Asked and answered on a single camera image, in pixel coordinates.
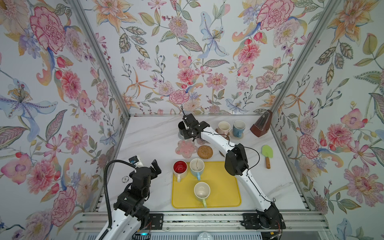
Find pink flower coaster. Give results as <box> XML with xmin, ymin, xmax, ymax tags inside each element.
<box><xmin>175</xmin><ymin>140</ymin><xmax>198</xmax><ymax>159</ymax></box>
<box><xmin>196</xmin><ymin>139</ymin><xmax>208</xmax><ymax>145</ymax></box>

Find red interior mug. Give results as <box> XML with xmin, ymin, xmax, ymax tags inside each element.
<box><xmin>173</xmin><ymin>161</ymin><xmax>188</xmax><ymax>183</ymax></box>

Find yellow tray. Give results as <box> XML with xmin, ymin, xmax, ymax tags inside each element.
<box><xmin>172</xmin><ymin>159</ymin><xmax>242</xmax><ymax>209</ymax></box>

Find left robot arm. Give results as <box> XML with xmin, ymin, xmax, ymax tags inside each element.
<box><xmin>97</xmin><ymin>156</ymin><xmax>162</xmax><ymax>240</ymax></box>

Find colourful embroidered coaster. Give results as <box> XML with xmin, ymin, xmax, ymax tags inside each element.
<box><xmin>230</xmin><ymin>130</ymin><xmax>244</xmax><ymax>140</ymax></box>

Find light blue mug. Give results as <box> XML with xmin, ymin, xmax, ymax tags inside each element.
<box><xmin>190</xmin><ymin>159</ymin><xmax>205</xmax><ymax>181</ymax></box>

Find green spatula wooden handle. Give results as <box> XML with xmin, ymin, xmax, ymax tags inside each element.
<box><xmin>262</xmin><ymin>145</ymin><xmax>274</xmax><ymax>169</ymax></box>

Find aluminium rail base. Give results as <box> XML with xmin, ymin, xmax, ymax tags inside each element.
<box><xmin>74</xmin><ymin>211</ymin><xmax>330</xmax><ymax>233</ymax></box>

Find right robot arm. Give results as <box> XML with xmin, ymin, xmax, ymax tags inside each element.
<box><xmin>178</xmin><ymin>114</ymin><xmax>286</xmax><ymax>231</ymax></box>

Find green handle mug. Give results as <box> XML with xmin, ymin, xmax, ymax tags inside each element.
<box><xmin>194</xmin><ymin>182</ymin><xmax>211</xmax><ymax>208</ymax></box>

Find teal blue mug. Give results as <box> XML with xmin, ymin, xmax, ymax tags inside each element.
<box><xmin>233</xmin><ymin>120</ymin><xmax>246</xmax><ymax>135</ymax></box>

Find red brown metronome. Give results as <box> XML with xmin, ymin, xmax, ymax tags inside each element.
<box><xmin>250</xmin><ymin>110</ymin><xmax>273</xmax><ymax>138</ymax></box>

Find black mug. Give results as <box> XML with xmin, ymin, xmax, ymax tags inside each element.
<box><xmin>178</xmin><ymin>121</ymin><xmax>186</xmax><ymax>140</ymax></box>

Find rattan woven coaster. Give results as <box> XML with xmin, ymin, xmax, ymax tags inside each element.
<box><xmin>197</xmin><ymin>146</ymin><xmax>213</xmax><ymax>160</ymax></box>

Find pink handle mug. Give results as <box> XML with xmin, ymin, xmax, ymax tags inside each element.
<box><xmin>217</xmin><ymin>121</ymin><xmax>231</xmax><ymax>138</ymax></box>

